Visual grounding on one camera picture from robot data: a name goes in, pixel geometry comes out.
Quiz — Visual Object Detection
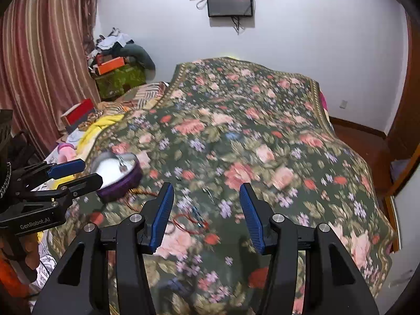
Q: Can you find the striped brown blanket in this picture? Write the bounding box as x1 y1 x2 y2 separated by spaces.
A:
98 82 169 112

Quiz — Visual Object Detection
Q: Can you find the floral green blanket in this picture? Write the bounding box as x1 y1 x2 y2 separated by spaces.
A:
49 57 394 315

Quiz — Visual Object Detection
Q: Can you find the striped red curtain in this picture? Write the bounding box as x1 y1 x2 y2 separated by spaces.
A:
0 0 106 160

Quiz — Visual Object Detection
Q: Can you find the round purple jewelry box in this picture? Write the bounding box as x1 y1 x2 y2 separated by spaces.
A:
89 151 143 202

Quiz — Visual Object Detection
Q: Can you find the person's left hand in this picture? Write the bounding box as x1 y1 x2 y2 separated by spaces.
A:
18 233 43 271

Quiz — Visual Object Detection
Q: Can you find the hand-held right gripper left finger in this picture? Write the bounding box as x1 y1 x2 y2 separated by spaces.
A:
31 182 175 315

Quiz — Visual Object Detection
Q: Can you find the blue beaded bracelet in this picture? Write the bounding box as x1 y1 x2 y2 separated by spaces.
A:
190 207 206 228

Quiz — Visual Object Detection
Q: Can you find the orange cord necklace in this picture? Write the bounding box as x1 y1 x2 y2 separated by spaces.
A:
126 187 161 211

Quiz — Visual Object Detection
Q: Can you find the small black monitor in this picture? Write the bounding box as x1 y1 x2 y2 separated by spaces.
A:
207 0 254 18

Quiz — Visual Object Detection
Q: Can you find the grey-green cloth bundle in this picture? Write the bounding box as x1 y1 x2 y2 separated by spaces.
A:
120 44 156 71

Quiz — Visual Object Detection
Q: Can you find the yellow cloth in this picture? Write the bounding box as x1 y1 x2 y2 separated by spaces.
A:
77 113 123 158

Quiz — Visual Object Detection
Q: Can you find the orange box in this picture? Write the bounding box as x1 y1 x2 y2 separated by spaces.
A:
97 57 127 75

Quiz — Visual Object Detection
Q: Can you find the black-and-white printed cloth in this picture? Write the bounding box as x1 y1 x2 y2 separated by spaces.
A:
28 233 64 312

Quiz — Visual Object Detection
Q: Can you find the red string bracelet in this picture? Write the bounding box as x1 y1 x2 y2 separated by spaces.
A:
172 213 211 235

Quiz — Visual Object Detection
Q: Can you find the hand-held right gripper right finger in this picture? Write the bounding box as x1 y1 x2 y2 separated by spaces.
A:
239 182 383 315

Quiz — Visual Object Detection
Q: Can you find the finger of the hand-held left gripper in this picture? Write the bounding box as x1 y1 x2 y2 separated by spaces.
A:
11 158 86 184
20 173 104 204

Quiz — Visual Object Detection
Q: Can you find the green covered cabinet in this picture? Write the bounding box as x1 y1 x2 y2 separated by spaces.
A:
93 66 146 101

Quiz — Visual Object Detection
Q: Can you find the red box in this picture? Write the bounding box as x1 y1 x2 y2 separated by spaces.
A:
61 98 96 127

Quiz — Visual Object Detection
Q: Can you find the pink plush item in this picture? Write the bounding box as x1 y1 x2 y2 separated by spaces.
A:
57 143 78 165

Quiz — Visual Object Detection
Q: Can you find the pile of clothes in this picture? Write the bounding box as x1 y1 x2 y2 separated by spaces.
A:
87 26 135 69

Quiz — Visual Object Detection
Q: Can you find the brown wooden door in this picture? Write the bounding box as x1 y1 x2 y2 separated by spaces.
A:
384 10 420 197

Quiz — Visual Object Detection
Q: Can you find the black cable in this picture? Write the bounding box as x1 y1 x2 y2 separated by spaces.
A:
231 16 246 35

